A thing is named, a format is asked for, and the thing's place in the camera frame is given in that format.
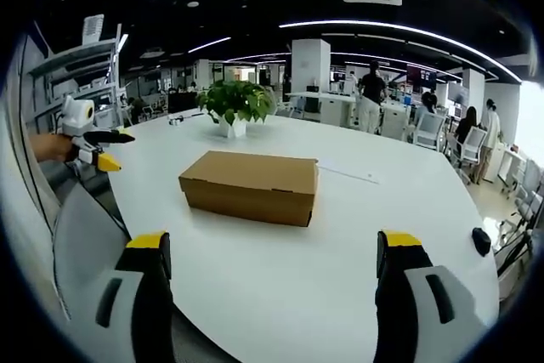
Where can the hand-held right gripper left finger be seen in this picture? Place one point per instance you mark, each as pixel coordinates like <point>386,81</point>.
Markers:
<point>127,295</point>

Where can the black computer mouse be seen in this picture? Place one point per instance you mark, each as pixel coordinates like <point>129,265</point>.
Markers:
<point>481,241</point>

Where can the grey office chair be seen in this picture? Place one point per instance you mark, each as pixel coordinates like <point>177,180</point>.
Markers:
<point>85,235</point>

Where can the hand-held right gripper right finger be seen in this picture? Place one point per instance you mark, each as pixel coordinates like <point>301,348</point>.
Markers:
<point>421,295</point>

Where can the white paper sheet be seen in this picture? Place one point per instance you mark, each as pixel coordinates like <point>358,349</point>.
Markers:
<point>350,169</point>

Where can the person's left hand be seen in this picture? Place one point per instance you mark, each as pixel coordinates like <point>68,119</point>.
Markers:
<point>53,146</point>

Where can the small white object on table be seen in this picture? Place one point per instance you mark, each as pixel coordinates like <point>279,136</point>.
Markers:
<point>176,118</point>

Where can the white square pillar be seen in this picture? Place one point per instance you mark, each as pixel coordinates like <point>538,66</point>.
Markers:
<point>310,67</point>

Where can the white mesh office chair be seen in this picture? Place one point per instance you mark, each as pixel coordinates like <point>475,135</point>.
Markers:
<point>429,130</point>
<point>469,148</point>

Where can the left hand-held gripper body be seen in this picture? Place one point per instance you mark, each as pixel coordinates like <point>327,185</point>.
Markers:
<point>76,116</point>

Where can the green potted plant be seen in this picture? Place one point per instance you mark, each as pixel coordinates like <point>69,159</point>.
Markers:
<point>238,101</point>

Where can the brown cardboard shoe box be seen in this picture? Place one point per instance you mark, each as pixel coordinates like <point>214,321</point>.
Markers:
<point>255,186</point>

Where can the white metal shelf rack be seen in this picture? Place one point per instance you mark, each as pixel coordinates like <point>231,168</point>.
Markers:
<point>72,78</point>

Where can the white plant pot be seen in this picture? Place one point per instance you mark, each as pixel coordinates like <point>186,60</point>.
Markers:
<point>232,127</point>

